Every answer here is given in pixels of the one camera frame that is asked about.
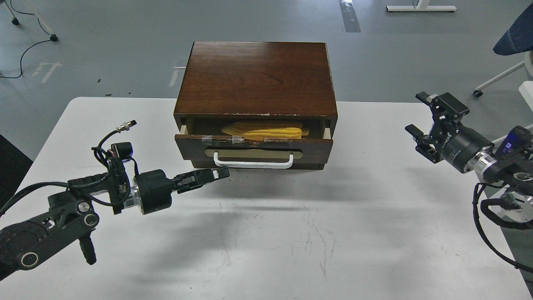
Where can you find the grey floor tape strip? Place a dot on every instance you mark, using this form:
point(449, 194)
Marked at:
point(349, 17)

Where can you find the wooden drawer with white handle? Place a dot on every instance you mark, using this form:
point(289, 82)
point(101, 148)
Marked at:
point(210, 151)

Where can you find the white table leg with caster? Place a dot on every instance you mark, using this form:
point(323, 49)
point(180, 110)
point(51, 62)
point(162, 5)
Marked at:
point(14, 19)

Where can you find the white table base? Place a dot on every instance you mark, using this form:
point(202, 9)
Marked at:
point(421, 6)

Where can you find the yellow corn cob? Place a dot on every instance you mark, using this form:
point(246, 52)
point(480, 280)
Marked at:
point(258, 130)

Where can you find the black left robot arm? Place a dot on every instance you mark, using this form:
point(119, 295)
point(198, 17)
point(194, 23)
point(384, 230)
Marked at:
point(71, 215)

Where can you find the dark wooden drawer cabinet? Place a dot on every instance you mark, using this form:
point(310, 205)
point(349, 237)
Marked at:
point(227, 82)

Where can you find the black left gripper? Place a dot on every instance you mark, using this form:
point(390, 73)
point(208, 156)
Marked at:
point(155, 188)

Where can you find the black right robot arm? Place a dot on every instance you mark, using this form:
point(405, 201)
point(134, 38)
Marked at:
point(504, 193)

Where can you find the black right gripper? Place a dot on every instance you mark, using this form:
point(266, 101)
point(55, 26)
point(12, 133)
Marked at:
point(453, 142)

